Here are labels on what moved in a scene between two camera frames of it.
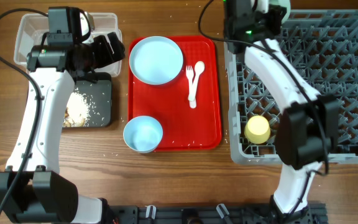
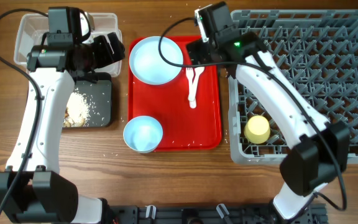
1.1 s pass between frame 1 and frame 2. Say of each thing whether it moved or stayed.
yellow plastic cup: stayed
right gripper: moved
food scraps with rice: stayed
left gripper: stayed
